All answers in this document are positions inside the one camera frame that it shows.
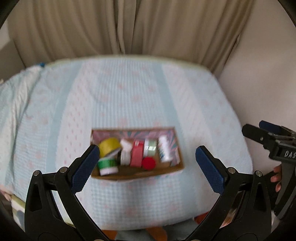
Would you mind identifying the yellow tape roll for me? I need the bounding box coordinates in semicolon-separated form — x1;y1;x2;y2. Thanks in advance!
98;137;121;158

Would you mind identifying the green jar with white lid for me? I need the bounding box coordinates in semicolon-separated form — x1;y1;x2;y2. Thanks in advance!
98;157;118;176

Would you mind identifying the cardboard box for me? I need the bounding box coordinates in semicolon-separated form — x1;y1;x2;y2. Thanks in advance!
90;127;184;181

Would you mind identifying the red-capped silver jar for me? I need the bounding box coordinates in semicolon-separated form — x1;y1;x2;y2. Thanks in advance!
142;157;156;171

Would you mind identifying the white tube with blue print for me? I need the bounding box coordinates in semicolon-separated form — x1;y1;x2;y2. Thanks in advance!
143;138;157;157

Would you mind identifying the small white-capped bottle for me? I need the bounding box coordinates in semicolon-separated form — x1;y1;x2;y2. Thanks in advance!
120;138;133;152

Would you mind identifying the right hand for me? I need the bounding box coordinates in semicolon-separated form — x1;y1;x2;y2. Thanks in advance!
270;164;282;192

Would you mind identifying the white and black L'Oreal jar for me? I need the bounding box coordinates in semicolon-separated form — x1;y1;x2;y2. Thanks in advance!
117;150;131;166

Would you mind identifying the beige curtain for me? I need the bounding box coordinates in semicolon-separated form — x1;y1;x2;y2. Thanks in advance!
8;1;254;75

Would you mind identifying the white pill bottle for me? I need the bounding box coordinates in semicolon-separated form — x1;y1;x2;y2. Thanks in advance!
158;135;173;162

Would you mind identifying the red carton box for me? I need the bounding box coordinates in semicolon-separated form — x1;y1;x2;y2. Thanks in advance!
130;140;144;168

